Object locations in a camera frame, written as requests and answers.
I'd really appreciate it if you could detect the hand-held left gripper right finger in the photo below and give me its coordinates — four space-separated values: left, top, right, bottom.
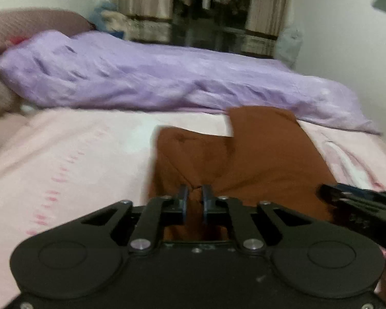
202 185 311 253

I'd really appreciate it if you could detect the purple duvet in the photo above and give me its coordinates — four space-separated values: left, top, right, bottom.
0 30 382 135

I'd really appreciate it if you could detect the dark window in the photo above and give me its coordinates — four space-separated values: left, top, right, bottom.
170 0 257 54

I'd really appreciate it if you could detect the dusty pink pillow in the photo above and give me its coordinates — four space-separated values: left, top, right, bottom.
0 114 30 159

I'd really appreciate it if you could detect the brown patterned pillow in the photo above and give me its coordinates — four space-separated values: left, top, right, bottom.
0 7 91 59

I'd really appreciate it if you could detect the striped beige curtain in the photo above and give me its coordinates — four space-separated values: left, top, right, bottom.
241 0 294 59
110 0 175 43

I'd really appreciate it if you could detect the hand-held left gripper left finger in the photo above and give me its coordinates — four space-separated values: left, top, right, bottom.
80 185 190 254

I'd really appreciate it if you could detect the beige plush toy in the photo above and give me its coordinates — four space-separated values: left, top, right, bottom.
101 10 139 40

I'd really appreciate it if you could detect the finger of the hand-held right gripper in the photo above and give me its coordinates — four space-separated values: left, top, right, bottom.
317 183 386 206

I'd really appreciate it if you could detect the grey crumpled cloth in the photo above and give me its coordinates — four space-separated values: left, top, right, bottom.
0 66 22 117

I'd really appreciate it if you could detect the pink bed sheet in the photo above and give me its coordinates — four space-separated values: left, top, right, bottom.
0 107 386 301

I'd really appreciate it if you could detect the blue plush toy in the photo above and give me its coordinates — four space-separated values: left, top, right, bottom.
92 1 118 31

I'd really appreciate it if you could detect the brown garment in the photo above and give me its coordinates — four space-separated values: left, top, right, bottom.
147 106 339 243

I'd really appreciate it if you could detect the white plastic bag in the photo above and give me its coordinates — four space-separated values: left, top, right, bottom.
274 25 302 70

